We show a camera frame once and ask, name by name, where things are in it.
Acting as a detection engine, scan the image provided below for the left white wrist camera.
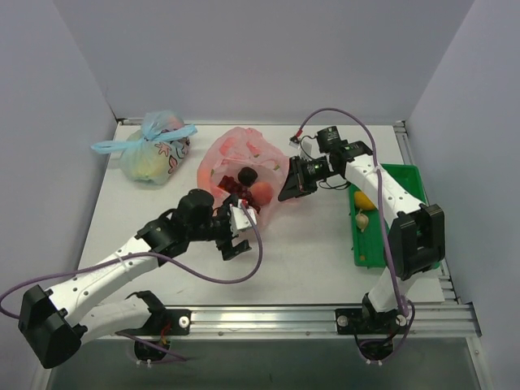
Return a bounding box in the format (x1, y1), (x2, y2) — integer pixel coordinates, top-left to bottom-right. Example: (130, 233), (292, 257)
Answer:
(230, 206), (257, 234)

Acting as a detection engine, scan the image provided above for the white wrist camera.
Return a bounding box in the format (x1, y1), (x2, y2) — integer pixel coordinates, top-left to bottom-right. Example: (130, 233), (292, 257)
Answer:
(230, 206), (257, 234)
(289, 135), (315, 161)

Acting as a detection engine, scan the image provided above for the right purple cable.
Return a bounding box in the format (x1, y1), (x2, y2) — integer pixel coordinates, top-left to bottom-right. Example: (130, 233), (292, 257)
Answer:
(296, 107), (415, 362)

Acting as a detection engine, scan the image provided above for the aluminium front rail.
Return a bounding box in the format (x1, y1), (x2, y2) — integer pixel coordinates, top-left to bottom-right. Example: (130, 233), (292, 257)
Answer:
(79, 298), (481, 342)

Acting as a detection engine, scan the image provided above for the blue tied plastic bag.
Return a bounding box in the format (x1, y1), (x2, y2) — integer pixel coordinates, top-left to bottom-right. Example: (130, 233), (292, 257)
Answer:
(91, 110), (197, 185)

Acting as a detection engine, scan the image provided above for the green plastic tray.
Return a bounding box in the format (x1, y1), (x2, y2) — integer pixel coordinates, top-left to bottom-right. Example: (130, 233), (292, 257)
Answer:
(347, 159), (426, 268)

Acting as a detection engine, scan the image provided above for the fake yellow lemon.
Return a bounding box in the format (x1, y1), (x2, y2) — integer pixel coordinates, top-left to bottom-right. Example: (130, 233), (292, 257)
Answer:
(353, 191), (376, 211)

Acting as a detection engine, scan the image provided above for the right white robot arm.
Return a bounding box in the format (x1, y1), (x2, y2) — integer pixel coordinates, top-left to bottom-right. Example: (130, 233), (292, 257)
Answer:
(278, 127), (445, 332)

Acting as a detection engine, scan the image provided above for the fake garlic bulb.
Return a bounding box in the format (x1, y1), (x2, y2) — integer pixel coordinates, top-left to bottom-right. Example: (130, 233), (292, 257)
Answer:
(355, 210), (370, 233)

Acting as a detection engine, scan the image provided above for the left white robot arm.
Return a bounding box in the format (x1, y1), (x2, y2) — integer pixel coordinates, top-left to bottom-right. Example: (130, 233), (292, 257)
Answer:
(18, 189), (258, 369)

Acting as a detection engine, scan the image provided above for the purple fake grape bunch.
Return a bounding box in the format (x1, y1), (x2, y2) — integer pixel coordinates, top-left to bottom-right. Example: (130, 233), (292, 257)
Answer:
(218, 175), (261, 214)

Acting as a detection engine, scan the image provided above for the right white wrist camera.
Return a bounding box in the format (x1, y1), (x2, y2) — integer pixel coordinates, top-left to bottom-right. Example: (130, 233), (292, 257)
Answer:
(289, 135), (315, 161)

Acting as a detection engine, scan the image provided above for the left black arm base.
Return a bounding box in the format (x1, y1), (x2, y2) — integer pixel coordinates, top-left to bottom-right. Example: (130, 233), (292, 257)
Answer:
(123, 307), (192, 336)

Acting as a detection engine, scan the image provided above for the pink plastic bag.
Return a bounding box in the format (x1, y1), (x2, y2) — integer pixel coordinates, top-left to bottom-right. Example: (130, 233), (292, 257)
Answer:
(197, 127), (289, 227)

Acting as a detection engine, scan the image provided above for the fake pink peach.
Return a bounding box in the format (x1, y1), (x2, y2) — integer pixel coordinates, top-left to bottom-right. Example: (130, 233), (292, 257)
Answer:
(249, 181), (274, 206)

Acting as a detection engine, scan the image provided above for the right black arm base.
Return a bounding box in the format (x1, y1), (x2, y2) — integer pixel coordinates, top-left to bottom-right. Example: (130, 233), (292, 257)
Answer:
(335, 306), (406, 336)

